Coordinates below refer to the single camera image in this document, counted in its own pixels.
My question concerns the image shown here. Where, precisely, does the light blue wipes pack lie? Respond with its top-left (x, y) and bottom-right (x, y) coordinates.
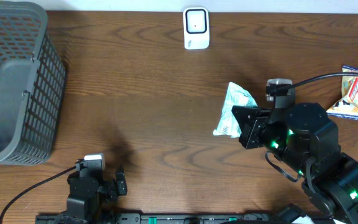
top-left (213, 82), bottom-right (257, 138)

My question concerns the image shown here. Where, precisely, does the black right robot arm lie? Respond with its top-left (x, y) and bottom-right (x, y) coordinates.
top-left (232, 96), bottom-right (358, 223)

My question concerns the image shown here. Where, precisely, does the yellow snack bag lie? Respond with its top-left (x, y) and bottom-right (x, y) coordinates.
top-left (326, 76), bottom-right (358, 120)

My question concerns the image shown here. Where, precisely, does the dark grey plastic basket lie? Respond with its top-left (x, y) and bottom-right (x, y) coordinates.
top-left (0, 1), bottom-right (67, 166)

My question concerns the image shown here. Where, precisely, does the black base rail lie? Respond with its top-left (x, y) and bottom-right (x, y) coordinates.
top-left (35, 213), bottom-right (335, 224)

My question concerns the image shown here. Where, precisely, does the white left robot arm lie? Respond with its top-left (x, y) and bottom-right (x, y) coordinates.
top-left (56, 166), bottom-right (127, 224)

